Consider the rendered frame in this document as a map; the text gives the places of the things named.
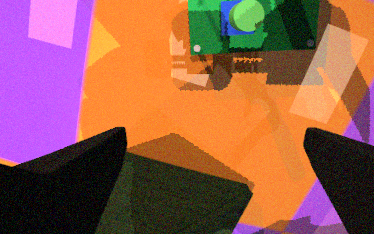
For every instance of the green circuit board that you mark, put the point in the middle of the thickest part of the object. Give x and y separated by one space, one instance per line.
232 26

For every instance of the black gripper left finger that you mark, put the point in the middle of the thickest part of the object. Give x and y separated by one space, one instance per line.
62 192

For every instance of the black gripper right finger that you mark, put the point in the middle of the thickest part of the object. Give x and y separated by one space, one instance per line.
345 169

